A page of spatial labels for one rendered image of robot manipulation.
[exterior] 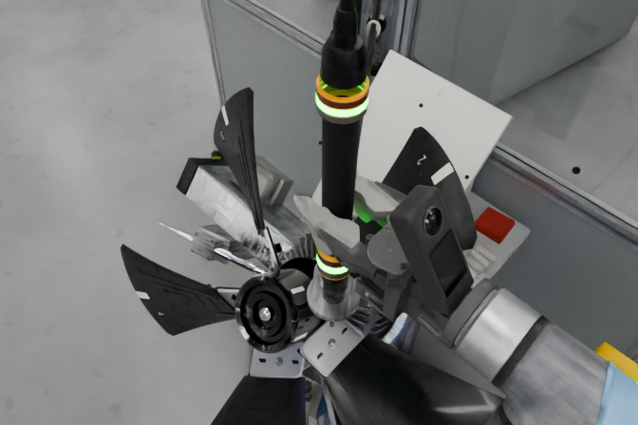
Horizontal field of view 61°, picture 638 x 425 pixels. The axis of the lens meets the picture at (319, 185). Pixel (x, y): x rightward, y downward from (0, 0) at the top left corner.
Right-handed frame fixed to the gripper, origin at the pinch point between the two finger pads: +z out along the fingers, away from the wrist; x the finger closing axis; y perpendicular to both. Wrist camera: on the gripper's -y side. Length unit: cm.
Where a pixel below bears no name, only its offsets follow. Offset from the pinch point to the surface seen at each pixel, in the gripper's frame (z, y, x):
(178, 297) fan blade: 25, 45, -10
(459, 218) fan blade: -10.3, 10.6, 14.6
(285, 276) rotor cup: 7.8, 29.1, 0.6
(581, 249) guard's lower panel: -21, 68, 70
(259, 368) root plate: 4.7, 43.1, -9.1
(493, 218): -1, 66, 62
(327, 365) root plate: -4.7, 35.9, -3.1
